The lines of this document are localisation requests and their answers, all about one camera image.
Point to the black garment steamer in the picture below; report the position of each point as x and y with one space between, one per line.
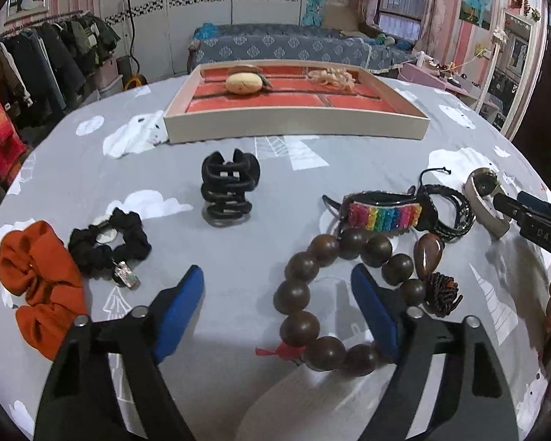
131 32

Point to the rainbow beaded hair clip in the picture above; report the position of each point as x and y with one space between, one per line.
383 218

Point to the beige oval hair clip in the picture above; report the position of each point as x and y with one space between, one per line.
242 82

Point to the rack of hanging clothes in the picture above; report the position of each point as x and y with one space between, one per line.
36 69

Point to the black claw hair clip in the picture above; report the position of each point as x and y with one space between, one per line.
229 179

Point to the window with pink curtains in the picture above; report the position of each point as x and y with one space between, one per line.
399 4

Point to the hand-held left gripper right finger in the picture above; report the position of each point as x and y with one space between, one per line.
375 317

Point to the grey printed bedsheet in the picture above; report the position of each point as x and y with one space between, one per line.
257 248

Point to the cream fabric hair bow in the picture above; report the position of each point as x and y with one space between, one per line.
333 78

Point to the pink storage box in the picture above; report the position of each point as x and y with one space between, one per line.
109 78

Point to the pink dresser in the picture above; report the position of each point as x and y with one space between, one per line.
422 78

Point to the brown teardrop hair clip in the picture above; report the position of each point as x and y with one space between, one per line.
429 255

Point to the white framed mirror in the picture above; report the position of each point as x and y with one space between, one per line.
516 69

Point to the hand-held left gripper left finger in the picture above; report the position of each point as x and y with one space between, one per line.
180 310

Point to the black scrunchie with silver charm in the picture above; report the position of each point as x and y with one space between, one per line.
89 250

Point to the beige tray with red lining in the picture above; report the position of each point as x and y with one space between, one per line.
298 119

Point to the small brown claw clip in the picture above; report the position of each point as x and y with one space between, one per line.
443 294

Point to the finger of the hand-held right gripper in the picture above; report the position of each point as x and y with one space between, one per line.
535 200
509 206

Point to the wall poster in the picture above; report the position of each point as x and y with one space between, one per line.
476 2

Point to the white wardrobe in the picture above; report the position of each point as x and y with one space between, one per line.
202 14

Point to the sofa with blue patterned cover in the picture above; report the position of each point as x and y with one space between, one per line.
294 48

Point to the teal cloth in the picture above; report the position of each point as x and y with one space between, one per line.
313 11

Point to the orange scrunchie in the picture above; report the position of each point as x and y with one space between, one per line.
41 280

